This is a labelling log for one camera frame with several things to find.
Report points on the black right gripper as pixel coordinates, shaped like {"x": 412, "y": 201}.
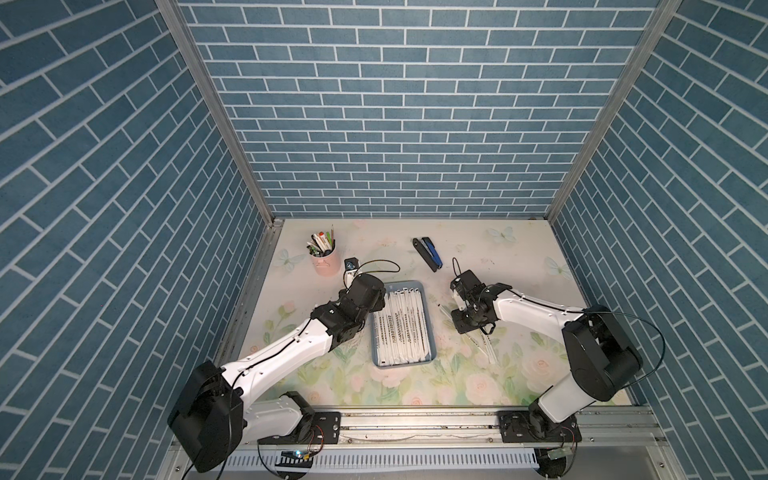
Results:
{"x": 458, "y": 325}

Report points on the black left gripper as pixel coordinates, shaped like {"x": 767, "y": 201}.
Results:
{"x": 379, "y": 300}

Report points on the white straw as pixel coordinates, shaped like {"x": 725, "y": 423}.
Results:
{"x": 389, "y": 339}
{"x": 379, "y": 339}

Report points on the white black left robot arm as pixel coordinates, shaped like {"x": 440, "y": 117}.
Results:
{"x": 220, "y": 407}

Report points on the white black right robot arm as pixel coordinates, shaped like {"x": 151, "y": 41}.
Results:
{"x": 602, "y": 358}

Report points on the white straws pile right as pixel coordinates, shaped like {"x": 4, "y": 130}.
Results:
{"x": 485, "y": 352}

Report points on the blue storage box tray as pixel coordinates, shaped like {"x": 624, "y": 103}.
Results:
{"x": 410, "y": 323}

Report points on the pink pen cup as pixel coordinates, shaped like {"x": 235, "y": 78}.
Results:
{"x": 328, "y": 265}

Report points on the pens in cup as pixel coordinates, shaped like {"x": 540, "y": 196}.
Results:
{"x": 321, "y": 244}

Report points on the blue black stapler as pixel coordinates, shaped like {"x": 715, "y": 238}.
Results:
{"x": 427, "y": 250}

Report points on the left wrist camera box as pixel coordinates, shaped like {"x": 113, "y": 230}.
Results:
{"x": 351, "y": 264}

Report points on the aluminium corner post right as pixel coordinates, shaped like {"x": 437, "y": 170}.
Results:
{"x": 657, "y": 24}

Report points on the aluminium corner post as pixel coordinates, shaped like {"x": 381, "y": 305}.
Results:
{"x": 657, "y": 24}
{"x": 182, "y": 36}

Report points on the white ribbed cable duct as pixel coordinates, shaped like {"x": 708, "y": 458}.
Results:
{"x": 386, "y": 460}

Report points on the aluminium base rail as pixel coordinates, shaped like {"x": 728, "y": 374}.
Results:
{"x": 466, "y": 427}

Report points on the aluminium corner post left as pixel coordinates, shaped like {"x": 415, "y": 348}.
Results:
{"x": 182, "y": 36}

